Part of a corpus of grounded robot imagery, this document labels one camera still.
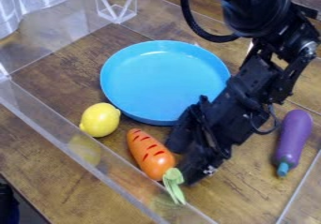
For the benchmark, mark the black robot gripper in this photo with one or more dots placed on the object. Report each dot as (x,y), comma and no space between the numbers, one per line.
(229,120)

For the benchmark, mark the orange toy carrot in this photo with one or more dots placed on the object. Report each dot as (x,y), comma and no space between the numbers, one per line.
(157,162)

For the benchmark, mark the yellow toy lemon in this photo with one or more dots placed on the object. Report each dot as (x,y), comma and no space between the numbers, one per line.
(100,120)

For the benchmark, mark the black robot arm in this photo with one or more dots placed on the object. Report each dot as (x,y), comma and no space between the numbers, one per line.
(285,40)

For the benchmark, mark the blue round plate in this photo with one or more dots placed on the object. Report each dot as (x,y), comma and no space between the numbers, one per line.
(156,78)

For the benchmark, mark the purple toy eggplant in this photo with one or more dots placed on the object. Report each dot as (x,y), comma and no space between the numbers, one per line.
(296,131)

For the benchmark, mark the clear acrylic enclosure wall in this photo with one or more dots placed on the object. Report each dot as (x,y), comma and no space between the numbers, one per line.
(82,180)

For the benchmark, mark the clear acrylic corner bracket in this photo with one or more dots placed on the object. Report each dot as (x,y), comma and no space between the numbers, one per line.
(116,13)

